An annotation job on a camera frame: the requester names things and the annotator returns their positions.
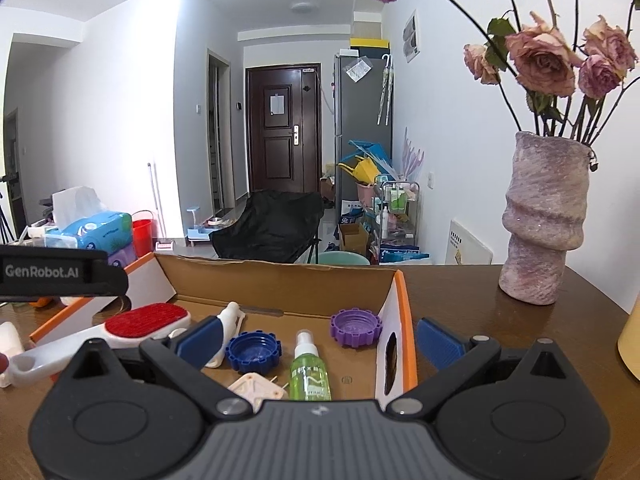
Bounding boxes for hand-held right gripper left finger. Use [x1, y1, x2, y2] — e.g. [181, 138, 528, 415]
[55, 316, 256, 417]

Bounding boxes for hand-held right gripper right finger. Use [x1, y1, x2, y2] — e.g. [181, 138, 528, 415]
[385, 317, 586, 417]

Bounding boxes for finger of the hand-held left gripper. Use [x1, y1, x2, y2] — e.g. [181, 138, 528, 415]
[102, 260, 132, 312]

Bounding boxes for white plastic squeeze bottle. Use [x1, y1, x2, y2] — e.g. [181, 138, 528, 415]
[202, 301, 247, 368]

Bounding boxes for red and white lint brush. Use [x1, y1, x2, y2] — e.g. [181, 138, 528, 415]
[0, 303, 192, 388]

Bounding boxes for blue plastic lid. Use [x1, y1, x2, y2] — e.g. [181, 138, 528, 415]
[225, 331, 282, 373]

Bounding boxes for white square plastic box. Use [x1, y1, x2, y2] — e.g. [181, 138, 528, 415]
[227, 372, 285, 413]

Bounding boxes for purple plastic lid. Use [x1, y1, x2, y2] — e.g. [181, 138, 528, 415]
[329, 308, 384, 348]

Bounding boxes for red cardboard box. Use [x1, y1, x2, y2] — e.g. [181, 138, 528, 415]
[27, 251, 419, 411]

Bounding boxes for green spray bottle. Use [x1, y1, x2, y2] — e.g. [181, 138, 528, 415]
[289, 329, 332, 402]

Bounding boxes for purple tissue pack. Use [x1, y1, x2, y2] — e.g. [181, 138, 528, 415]
[107, 245, 138, 268]

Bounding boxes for red bucket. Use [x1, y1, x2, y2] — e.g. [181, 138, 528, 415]
[132, 219, 153, 258]

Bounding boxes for blue tissue pack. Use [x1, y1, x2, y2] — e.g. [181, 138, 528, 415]
[45, 186, 133, 252]

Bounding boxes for white mop stick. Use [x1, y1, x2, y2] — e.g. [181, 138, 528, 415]
[146, 162, 173, 252]

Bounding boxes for blue packets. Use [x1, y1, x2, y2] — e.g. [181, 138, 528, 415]
[378, 245, 431, 264]

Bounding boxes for blue pet feeder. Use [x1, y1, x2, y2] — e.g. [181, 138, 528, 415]
[186, 205, 226, 246]

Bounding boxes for white board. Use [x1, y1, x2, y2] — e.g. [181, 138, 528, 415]
[445, 219, 493, 266]

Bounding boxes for green plastic basin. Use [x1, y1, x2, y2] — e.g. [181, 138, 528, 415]
[315, 251, 372, 267]

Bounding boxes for brown cardboard carton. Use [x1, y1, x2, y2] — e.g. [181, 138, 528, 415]
[338, 222, 371, 256]

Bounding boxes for black folding chair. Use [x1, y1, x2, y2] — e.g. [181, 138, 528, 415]
[209, 190, 324, 265]

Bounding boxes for white storage cart with bottles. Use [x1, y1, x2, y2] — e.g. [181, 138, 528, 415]
[372, 175, 421, 256]

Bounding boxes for pink textured vase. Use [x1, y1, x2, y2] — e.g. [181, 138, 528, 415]
[498, 131, 599, 306]

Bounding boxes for grey interior door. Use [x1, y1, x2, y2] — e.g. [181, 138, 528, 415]
[207, 49, 235, 211]

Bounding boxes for pale purple hangers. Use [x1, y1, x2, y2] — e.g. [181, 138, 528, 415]
[400, 127, 426, 181]

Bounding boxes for yellow thermos jug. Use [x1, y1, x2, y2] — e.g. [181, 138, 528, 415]
[617, 305, 640, 378]

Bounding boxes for dark brown entrance door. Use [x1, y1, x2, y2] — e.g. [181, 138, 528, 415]
[245, 63, 322, 193]

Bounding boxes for blue and yellow plastic bundle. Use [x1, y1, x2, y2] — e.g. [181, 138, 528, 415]
[338, 139, 396, 183]

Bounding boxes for grey refrigerator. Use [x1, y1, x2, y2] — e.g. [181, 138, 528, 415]
[334, 52, 394, 241]

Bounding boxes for white folded umbrella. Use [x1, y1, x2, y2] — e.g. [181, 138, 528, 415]
[377, 52, 395, 126]

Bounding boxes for bunch of dried pink roses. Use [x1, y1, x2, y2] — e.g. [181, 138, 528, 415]
[356, 0, 640, 138]

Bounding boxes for yellow and black box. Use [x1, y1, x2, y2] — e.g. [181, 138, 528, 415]
[350, 37, 391, 54]

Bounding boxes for wall picture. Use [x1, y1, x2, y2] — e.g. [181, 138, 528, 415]
[401, 9, 420, 63]

